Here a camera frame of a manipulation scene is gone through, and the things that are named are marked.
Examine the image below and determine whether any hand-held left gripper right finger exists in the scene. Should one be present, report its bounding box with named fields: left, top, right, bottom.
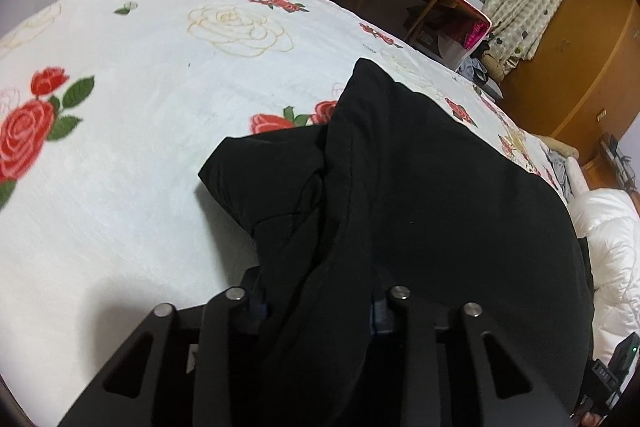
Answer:
left=370, top=284, right=571, bottom=427

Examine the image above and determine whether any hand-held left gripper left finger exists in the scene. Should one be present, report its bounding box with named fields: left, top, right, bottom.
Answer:
left=57, top=267, right=271, bottom=427

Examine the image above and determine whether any black garment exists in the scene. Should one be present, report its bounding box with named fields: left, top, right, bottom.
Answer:
left=197, top=57, right=596, bottom=427

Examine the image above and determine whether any pile of clothes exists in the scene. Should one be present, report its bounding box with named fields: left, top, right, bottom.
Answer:
left=457, top=39, right=506, bottom=95

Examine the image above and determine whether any white puffy jacket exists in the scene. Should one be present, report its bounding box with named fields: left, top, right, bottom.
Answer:
left=565, top=157, right=640, bottom=358

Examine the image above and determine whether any floral bed sheet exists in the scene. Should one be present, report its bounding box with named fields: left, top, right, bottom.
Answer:
left=0, top=0, right=576, bottom=427

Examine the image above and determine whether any wooden wardrobe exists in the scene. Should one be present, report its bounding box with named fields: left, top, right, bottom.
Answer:
left=500, top=0, right=640, bottom=168

